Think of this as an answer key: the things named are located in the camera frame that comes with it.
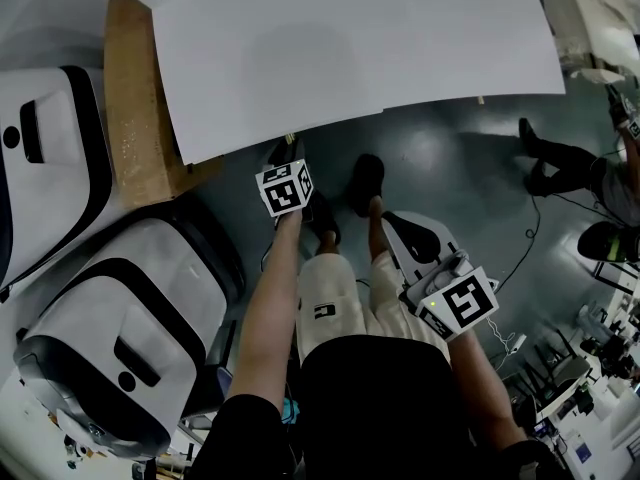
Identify person's right leg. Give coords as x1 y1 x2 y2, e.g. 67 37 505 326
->
367 195 391 264

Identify person's black shoe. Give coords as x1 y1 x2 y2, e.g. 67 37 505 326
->
348 153 386 218
301 190 343 249

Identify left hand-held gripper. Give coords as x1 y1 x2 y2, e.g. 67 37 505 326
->
254 140 316 219

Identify person's right forearm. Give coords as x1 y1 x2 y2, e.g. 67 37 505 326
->
446 327 529 449

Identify black yellow-striped device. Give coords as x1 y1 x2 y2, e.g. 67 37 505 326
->
577 220 640 264

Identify black floor cable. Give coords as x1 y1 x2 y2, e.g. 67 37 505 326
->
497 192 542 292

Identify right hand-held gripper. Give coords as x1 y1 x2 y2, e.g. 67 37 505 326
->
382 211 501 344

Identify brown cardboard box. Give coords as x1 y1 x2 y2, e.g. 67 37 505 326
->
103 0 226 210

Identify beige shorts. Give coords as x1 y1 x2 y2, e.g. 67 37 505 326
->
294 250 454 369

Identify person's left forearm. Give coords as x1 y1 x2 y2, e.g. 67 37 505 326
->
227 211 305 404

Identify black t-shirt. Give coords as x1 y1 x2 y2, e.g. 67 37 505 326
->
189 334 576 480

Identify person's black right shoe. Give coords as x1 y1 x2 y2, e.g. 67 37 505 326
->
348 153 386 218

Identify white desk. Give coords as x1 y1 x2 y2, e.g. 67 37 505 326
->
149 0 567 166

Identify person's leg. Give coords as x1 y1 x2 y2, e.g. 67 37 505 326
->
367 195 391 264
313 228 342 258

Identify white black-trimmed machine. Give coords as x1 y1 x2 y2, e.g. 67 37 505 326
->
12 201 247 462
0 65 115 293

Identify person's left leg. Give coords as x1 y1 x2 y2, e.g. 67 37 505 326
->
313 228 342 258

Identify person's black left shoe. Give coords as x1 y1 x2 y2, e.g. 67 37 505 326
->
301 190 343 249

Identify cluttered work table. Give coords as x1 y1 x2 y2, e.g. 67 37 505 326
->
574 302 640 384

